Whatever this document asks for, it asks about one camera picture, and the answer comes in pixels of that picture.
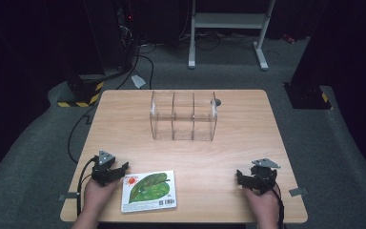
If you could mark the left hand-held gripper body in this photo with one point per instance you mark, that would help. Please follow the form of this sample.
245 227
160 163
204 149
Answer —
103 165

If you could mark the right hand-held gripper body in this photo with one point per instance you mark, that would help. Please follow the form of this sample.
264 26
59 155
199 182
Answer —
264 176

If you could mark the white book with green leaf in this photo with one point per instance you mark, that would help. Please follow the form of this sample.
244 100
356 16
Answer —
148 191

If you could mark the clear acrylic book rack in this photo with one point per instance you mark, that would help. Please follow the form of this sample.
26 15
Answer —
183 116

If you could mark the person's right hand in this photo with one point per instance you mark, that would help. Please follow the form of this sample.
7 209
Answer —
265 205

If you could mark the grey tape strip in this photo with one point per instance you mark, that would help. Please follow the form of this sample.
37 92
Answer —
68 196
298 191

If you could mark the black yellow striped stand base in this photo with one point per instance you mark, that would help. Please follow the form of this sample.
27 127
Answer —
82 92
308 97

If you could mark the grey round table cap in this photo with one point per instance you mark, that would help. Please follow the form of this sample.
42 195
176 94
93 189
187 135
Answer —
217 102

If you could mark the white paper scrap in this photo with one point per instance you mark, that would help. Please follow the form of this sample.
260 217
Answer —
138 81

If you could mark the white metal desk frame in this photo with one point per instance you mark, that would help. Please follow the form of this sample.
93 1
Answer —
228 20

